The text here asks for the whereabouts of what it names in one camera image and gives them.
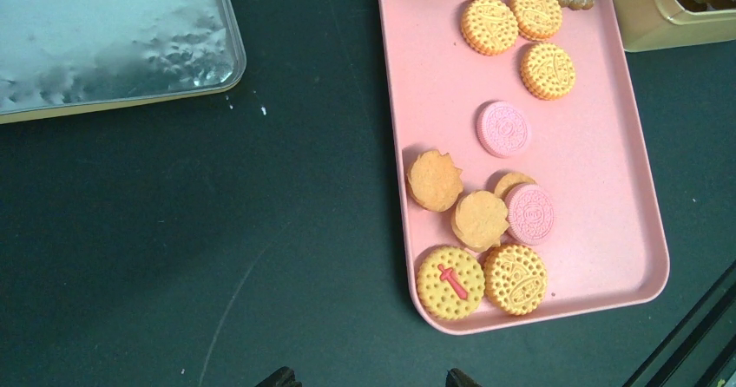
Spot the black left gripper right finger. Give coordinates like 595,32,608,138
445,368,482,387

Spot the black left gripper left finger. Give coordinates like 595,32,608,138
256,366,302,387

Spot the yellow biscuit red cross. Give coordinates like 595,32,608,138
417,246,485,320

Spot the pink sandwich cookie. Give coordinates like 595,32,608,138
504,183,555,246
476,102,531,158

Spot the pink plastic tray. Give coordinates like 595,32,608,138
378,0,669,335

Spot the round swirl tan cookie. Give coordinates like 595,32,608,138
407,149,463,213

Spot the silver metal tin lid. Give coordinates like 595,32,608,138
1,0,246,123

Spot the gold cookie tin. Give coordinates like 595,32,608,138
613,0,735,52

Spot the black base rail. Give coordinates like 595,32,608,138
625,264,735,386

